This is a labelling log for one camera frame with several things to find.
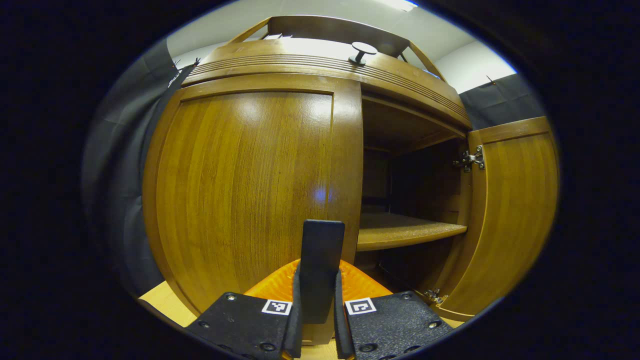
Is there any wooden inner shelf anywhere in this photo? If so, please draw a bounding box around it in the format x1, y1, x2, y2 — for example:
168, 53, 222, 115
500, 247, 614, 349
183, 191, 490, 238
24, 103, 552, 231
356, 212, 468, 252

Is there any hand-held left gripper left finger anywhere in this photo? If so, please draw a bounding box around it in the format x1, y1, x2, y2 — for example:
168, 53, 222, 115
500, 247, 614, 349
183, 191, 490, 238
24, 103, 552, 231
185, 258, 304, 360

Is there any black round drawer knob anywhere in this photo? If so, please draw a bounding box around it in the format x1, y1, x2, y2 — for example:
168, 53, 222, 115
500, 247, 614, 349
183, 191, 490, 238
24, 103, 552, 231
348, 41, 378, 66

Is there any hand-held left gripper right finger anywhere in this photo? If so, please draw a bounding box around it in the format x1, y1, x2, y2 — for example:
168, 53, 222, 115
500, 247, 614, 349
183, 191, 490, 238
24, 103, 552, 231
333, 259, 454, 360

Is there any wooden drawer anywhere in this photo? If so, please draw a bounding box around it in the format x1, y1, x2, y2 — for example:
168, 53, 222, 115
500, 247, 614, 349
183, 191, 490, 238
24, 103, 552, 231
184, 39, 472, 130

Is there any black door handle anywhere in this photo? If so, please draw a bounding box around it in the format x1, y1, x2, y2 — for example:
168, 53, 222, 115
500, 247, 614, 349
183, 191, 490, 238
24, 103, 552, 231
300, 219, 346, 325

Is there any black backdrop cloth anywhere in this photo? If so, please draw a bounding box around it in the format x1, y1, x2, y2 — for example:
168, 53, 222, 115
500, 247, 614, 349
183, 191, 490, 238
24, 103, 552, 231
82, 40, 548, 301

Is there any wooden shoe cabinet door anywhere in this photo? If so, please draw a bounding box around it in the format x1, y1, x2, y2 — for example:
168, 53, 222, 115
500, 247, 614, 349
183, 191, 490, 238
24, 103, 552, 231
142, 73, 364, 346
432, 116, 560, 322

